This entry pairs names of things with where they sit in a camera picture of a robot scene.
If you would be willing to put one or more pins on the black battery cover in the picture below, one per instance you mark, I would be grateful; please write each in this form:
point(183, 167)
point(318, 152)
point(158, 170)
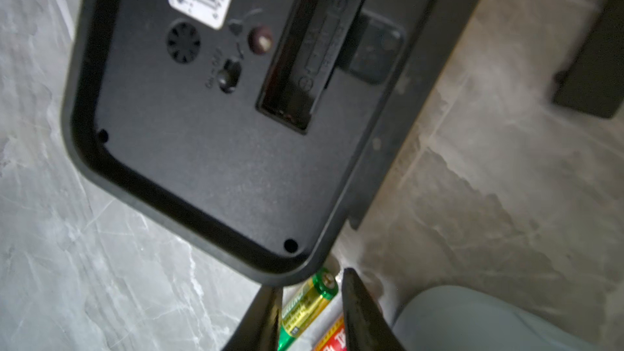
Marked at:
point(593, 83)

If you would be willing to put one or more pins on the red AA battery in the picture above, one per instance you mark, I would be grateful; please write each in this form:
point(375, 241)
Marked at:
point(335, 338)

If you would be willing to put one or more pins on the green AA battery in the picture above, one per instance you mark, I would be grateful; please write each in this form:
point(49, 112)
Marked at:
point(305, 306)

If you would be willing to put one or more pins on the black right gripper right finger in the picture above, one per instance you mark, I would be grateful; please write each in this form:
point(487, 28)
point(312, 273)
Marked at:
point(365, 326)

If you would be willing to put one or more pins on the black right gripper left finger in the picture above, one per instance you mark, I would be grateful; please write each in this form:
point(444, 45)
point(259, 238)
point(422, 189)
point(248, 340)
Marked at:
point(260, 326)

